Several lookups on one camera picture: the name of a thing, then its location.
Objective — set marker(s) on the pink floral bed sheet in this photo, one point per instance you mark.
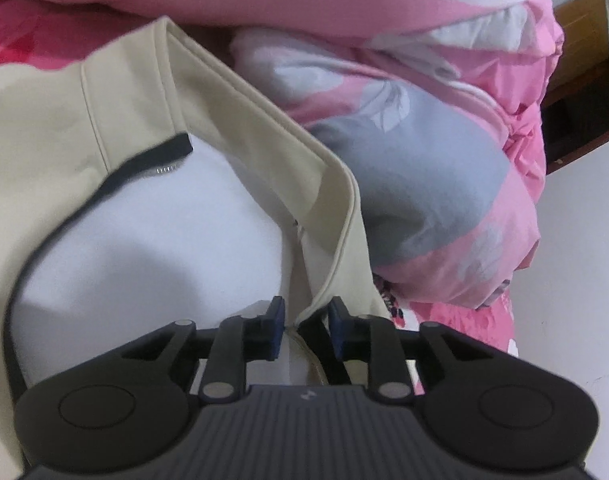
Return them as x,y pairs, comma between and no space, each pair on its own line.
14,35

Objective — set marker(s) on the beige jacket with black trim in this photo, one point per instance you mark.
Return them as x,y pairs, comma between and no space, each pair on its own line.
34,125

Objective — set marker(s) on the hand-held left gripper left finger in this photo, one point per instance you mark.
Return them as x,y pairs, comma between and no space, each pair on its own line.
274,327

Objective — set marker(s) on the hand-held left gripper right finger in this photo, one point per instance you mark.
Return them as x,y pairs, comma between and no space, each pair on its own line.
340,327

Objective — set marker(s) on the brown wooden cabinet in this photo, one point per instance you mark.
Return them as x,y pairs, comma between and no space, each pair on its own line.
584,25

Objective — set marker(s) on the pink white blue duvet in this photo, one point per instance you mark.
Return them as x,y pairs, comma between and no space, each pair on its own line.
424,175

